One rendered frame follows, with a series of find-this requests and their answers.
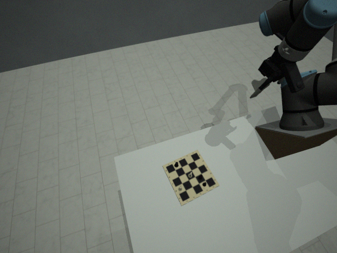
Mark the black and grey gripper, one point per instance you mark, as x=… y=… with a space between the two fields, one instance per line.
x=272 y=70

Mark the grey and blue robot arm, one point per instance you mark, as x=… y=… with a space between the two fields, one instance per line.
x=309 y=21

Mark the beige and black chessboard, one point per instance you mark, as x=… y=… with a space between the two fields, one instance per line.
x=191 y=187

